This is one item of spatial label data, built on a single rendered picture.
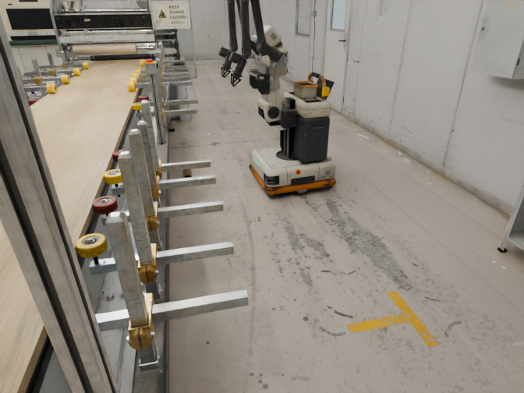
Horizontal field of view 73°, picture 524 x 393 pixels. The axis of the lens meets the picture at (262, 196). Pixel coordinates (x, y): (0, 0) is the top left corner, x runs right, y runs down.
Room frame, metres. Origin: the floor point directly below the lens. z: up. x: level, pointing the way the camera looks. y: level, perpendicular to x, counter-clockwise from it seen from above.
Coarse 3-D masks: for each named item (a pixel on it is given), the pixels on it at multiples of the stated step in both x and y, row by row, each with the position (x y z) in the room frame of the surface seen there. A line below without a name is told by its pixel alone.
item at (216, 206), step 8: (160, 208) 1.15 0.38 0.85; (168, 208) 1.15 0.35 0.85; (176, 208) 1.15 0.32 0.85; (184, 208) 1.15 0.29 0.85; (192, 208) 1.16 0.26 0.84; (200, 208) 1.16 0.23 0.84; (208, 208) 1.17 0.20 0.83; (216, 208) 1.18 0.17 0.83; (104, 216) 1.10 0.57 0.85; (128, 216) 1.11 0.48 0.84; (160, 216) 1.13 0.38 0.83; (168, 216) 1.14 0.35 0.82; (176, 216) 1.14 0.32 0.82; (104, 224) 1.09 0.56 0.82
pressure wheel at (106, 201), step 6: (102, 198) 1.12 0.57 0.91; (108, 198) 1.13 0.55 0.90; (114, 198) 1.12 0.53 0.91; (96, 204) 1.08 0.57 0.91; (102, 204) 1.08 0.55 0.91; (108, 204) 1.08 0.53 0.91; (114, 204) 1.09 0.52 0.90; (96, 210) 1.07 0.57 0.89; (102, 210) 1.07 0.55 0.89; (108, 210) 1.07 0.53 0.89; (114, 210) 1.09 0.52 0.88
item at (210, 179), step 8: (200, 176) 1.44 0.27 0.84; (208, 176) 1.44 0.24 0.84; (160, 184) 1.37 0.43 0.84; (168, 184) 1.38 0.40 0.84; (176, 184) 1.39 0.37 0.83; (184, 184) 1.39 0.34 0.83; (192, 184) 1.40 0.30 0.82; (200, 184) 1.41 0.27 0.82; (208, 184) 1.42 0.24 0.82; (112, 192) 1.33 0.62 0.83; (120, 192) 1.33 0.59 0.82
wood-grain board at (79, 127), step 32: (96, 64) 4.80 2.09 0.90; (128, 64) 4.76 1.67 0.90; (64, 96) 2.89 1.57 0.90; (96, 96) 2.88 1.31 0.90; (128, 96) 2.86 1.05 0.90; (64, 128) 2.01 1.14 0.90; (96, 128) 2.01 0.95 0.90; (64, 160) 1.51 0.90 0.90; (96, 160) 1.51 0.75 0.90; (64, 192) 1.19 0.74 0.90; (96, 192) 1.19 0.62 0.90; (0, 224) 0.97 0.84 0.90; (0, 256) 0.80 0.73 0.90; (0, 288) 0.67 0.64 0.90; (0, 320) 0.57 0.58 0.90; (32, 320) 0.56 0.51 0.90; (0, 352) 0.48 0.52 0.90; (32, 352) 0.48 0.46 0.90; (0, 384) 0.41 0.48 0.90
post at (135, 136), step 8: (136, 136) 1.08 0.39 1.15; (136, 144) 1.08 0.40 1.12; (136, 152) 1.08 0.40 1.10; (144, 152) 1.12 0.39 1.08; (136, 160) 1.08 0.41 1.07; (144, 160) 1.09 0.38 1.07; (136, 168) 1.08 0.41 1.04; (144, 168) 1.08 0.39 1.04; (144, 176) 1.08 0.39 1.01; (144, 184) 1.08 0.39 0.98; (144, 192) 1.08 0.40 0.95; (144, 200) 1.08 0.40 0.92; (152, 200) 1.10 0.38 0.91; (144, 208) 1.08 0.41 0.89; (152, 208) 1.08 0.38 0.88; (152, 232) 1.08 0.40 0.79; (152, 240) 1.08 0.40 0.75
